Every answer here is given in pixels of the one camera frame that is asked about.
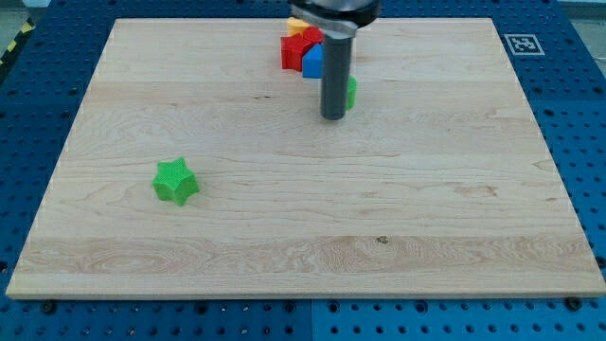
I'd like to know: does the wooden board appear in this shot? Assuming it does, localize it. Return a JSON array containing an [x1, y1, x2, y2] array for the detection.
[[7, 18, 605, 300]]

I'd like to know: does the red star block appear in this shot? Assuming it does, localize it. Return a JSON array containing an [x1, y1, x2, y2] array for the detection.
[[280, 34, 313, 72]]

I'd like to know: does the yellow block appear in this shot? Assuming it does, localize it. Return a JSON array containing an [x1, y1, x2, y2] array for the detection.
[[286, 17, 310, 37]]

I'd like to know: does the green star block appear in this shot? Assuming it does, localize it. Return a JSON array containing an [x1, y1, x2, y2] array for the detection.
[[152, 157, 200, 206]]

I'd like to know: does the blue pentagon block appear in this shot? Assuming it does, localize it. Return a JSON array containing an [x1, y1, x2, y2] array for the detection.
[[302, 44, 323, 79]]

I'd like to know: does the green circle block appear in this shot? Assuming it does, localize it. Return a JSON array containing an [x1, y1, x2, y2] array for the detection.
[[347, 76, 358, 110]]

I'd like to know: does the yellow black hazard tape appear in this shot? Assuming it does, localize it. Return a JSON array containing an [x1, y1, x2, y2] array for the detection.
[[1, 17, 36, 68]]

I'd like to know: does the red round block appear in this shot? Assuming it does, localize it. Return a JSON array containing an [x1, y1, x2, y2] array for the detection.
[[302, 27, 324, 44]]

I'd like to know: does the white fiducial marker tag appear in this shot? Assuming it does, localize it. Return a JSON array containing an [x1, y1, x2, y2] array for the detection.
[[504, 33, 544, 56]]

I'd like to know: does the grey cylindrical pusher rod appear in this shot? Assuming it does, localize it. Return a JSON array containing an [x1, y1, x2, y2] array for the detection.
[[320, 32, 353, 120]]

